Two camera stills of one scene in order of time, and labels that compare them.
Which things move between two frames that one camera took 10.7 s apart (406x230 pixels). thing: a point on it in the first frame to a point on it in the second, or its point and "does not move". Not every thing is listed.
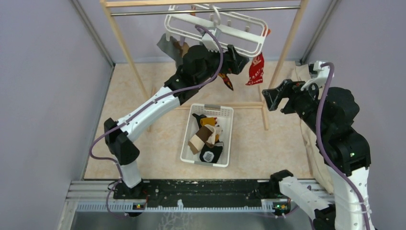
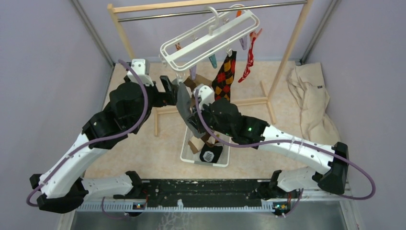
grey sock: x=169 y=47 to x=184 y=107
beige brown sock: x=207 y=134 does not move
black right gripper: x=288 y=88 to x=195 y=119
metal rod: x=145 y=13 to x=216 y=11
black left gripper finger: x=240 y=61 to x=168 y=86
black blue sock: x=209 y=154 does not move
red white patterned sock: x=256 y=70 to x=253 y=36
